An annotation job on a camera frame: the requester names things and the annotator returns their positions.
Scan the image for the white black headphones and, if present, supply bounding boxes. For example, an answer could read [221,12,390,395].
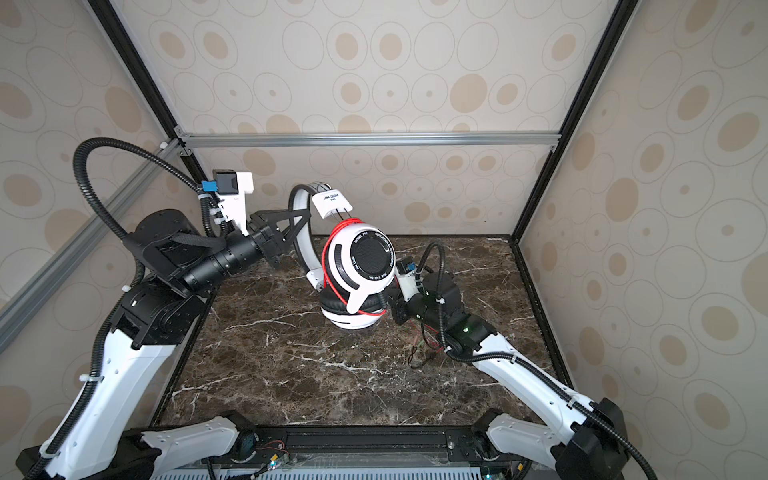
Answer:
[289,182,395,330]

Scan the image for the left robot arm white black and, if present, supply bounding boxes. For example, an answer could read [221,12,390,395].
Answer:
[16,137,314,479]

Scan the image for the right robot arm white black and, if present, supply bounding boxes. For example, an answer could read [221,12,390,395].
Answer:
[390,240,657,479]

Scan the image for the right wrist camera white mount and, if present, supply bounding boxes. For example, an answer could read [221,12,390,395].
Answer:
[395,256,421,302]

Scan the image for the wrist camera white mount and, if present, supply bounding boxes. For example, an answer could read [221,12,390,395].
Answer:
[198,169,254,236]
[395,256,421,302]

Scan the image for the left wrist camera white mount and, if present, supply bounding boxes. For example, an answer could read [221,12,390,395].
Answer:
[198,169,254,236]

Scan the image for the aluminium rail back wall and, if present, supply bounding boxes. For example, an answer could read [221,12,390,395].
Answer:
[181,131,561,148]

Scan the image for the aluminium rail wall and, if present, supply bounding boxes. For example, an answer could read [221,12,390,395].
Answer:
[1,163,160,351]
[181,131,561,148]

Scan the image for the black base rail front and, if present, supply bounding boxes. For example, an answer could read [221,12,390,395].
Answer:
[105,424,625,480]

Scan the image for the black frame post left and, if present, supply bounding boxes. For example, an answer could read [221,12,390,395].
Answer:
[84,0,208,183]

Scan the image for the black frame post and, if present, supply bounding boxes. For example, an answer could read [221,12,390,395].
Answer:
[84,0,208,183]
[510,0,640,246]

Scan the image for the aluminium rail left wall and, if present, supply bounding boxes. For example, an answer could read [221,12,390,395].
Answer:
[1,163,160,351]

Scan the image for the black frame post right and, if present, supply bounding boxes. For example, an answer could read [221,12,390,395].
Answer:
[510,0,640,246]

